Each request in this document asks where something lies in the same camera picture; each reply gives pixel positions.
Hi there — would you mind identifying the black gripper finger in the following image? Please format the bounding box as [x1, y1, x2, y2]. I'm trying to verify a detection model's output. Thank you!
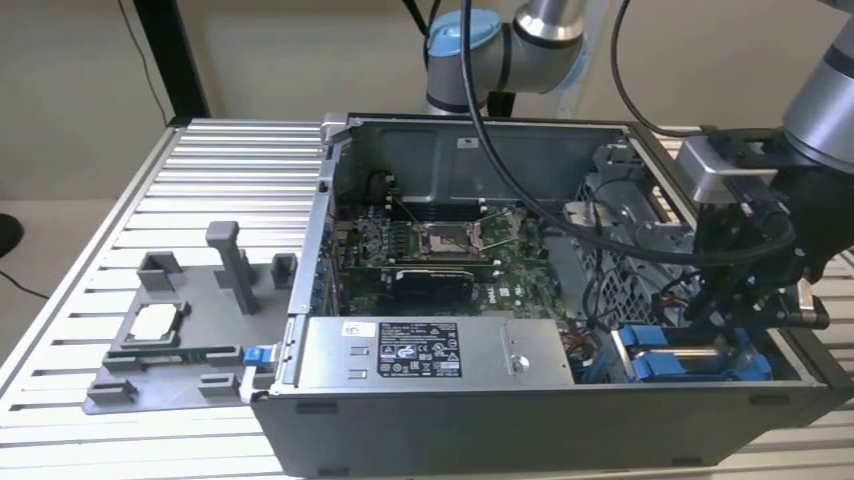
[730, 272, 830, 344]
[690, 199, 749, 331]

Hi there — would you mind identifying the hard disk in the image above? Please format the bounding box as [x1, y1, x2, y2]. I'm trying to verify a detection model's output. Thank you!
[617, 322, 760, 362]

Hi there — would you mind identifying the blue plastic disk carrier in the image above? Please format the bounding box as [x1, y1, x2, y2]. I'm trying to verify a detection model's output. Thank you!
[630, 349, 776, 384]

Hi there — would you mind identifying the green motherboard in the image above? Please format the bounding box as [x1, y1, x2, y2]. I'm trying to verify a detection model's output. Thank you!
[330, 199, 569, 321]

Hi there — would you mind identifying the metal socket cover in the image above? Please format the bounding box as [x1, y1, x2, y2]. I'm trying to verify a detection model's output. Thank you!
[478, 206, 533, 251]

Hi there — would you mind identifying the silver power supply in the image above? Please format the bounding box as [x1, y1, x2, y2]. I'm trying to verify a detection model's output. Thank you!
[293, 317, 577, 389]

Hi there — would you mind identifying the black graphics card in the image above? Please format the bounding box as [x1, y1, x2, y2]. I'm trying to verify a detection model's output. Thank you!
[343, 264, 499, 306]

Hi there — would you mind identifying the CPU socket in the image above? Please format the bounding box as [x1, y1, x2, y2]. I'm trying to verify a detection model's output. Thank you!
[417, 222, 486, 259]

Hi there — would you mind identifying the open black PC case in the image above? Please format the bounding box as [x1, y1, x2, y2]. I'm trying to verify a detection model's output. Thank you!
[250, 112, 854, 479]

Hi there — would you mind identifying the green RAM stick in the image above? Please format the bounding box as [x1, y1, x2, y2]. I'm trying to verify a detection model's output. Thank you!
[106, 349, 239, 362]

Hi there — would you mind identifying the grey parts rack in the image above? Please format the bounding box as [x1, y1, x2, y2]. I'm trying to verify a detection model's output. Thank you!
[79, 219, 299, 417]

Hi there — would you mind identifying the silver CPU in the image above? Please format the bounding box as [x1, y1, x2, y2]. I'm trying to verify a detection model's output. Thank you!
[130, 303, 183, 341]

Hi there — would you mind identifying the black round stand base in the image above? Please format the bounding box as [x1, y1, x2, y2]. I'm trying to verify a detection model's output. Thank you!
[0, 212, 26, 259]

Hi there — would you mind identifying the black yellow power wire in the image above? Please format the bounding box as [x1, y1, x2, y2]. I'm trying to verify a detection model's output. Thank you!
[653, 264, 702, 321]

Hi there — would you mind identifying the black internal cable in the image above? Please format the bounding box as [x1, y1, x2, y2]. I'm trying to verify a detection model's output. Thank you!
[581, 239, 614, 331]

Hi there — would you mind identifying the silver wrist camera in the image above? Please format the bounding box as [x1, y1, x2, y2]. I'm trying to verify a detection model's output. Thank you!
[674, 135, 781, 202]

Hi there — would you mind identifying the black camera cable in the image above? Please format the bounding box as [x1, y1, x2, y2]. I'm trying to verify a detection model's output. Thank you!
[457, 0, 800, 266]
[610, 0, 709, 139]

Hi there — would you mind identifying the wire locking lever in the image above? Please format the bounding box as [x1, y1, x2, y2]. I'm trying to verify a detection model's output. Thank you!
[389, 195, 435, 236]

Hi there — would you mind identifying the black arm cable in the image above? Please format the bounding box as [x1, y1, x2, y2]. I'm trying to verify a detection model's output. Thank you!
[399, 0, 435, 39]

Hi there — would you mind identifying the black frame post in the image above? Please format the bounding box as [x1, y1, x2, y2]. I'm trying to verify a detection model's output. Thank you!
[131, 0, 212, 126]

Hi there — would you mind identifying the black floor cable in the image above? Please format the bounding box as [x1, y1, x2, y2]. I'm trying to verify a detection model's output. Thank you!
[0, 269, 52, 301]

